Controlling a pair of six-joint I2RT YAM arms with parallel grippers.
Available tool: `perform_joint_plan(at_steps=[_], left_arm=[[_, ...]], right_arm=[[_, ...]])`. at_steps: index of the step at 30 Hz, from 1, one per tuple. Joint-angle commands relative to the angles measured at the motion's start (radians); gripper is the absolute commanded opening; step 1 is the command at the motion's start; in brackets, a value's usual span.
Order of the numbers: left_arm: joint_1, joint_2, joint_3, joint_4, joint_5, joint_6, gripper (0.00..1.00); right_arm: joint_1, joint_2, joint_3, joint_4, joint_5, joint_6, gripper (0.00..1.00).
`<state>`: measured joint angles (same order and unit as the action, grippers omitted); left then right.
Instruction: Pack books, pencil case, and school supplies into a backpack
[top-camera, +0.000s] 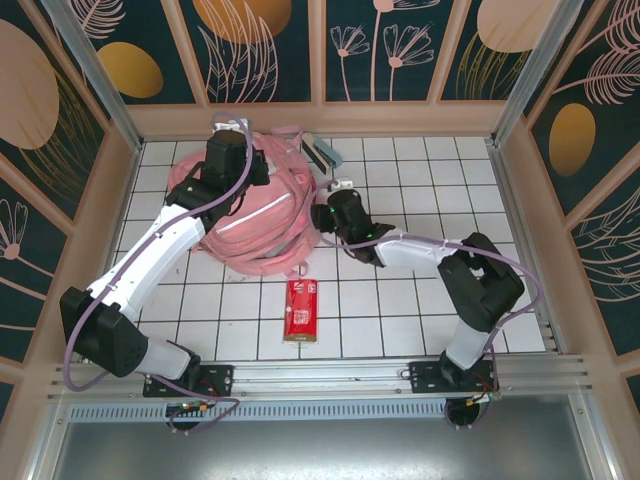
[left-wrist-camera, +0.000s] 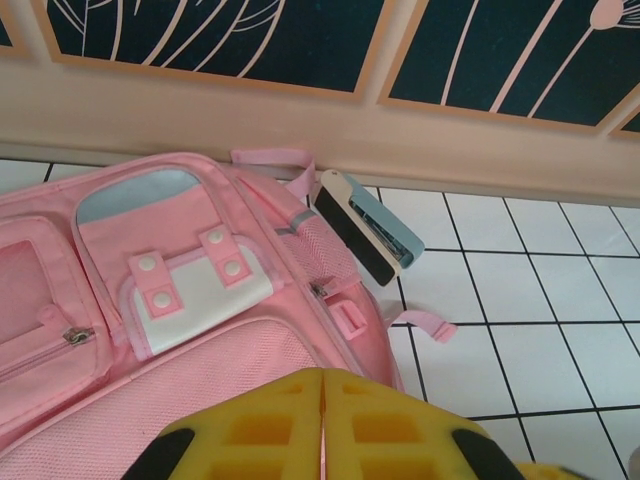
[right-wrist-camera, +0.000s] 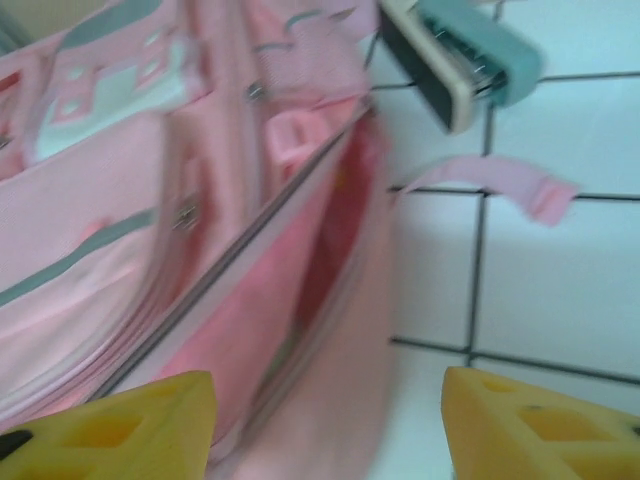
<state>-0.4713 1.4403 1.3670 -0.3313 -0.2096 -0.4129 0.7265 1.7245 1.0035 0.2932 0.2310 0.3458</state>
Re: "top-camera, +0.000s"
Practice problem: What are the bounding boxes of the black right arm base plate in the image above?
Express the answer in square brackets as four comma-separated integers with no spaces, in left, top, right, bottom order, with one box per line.
[408,359,501,394]

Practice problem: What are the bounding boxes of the red tissue pack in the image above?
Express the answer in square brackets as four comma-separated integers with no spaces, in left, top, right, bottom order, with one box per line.
[282,278,321,346]

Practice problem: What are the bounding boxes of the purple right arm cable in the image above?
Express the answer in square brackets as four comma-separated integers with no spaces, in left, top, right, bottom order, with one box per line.
[309,184,544,432]

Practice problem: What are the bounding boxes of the grey slotted cable duct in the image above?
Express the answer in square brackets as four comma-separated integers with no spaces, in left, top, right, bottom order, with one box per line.
[64,403,454,424]

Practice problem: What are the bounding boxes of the aluminium side rail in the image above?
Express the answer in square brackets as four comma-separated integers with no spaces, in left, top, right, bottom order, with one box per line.
[487,139,569,357]

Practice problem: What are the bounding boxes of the grey metal panel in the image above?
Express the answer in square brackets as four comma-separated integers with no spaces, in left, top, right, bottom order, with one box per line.
[29,419,614,480]

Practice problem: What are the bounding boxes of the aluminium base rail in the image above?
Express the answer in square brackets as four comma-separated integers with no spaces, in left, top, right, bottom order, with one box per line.
[47,354,596,400]

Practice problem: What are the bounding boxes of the aluminium frame post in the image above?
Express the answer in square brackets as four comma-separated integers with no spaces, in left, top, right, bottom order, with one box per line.
[39,0,145,154]
[491,0,586,146]

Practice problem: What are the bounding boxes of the pink backpack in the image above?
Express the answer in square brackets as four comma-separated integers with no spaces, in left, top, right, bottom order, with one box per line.
[168,125,321,279]

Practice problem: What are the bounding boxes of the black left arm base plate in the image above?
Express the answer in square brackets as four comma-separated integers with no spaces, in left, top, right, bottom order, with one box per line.
[142,363,236,399]

